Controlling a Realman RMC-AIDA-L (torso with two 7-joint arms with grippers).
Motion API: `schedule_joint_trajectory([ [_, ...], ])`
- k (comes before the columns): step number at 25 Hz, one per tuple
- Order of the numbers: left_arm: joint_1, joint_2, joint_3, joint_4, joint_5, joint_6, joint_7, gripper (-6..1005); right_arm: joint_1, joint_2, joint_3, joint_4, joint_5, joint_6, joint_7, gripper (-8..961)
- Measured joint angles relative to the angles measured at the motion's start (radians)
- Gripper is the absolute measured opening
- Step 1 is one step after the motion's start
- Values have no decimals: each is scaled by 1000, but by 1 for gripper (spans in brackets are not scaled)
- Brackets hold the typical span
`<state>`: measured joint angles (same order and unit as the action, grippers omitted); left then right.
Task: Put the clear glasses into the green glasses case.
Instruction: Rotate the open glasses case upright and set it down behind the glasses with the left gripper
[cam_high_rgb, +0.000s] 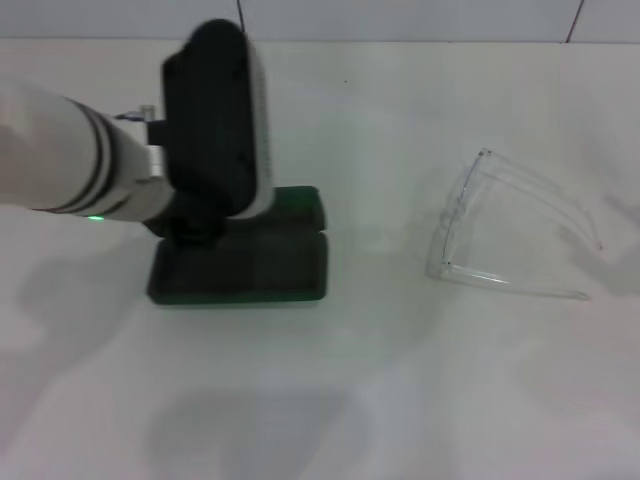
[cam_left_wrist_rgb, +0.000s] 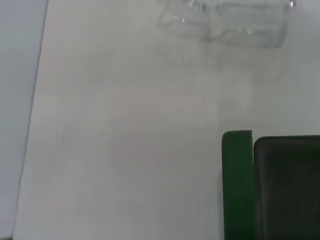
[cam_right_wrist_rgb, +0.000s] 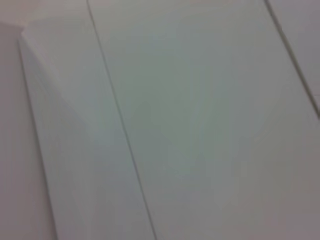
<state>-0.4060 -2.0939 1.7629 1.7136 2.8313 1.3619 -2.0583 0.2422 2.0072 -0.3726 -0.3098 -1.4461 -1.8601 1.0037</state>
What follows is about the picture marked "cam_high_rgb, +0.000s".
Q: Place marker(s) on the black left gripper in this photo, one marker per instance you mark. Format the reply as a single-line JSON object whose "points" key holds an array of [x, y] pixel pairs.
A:
{"points": [[192, 227]]}

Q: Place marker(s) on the green glasses case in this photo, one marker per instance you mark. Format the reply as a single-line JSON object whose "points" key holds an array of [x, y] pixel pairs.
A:
{"points": [[260, 270]]}

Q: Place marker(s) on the clear white glasses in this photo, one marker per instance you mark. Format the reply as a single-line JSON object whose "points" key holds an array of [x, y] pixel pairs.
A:
{"points": [[462, 200]]}

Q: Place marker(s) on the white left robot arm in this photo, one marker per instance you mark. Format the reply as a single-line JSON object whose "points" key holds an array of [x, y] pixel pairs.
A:
{"points": [[55, 150]]}

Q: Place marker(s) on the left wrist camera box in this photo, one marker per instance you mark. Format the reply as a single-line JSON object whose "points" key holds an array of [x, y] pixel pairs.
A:
{"points": [[210, 120]]}

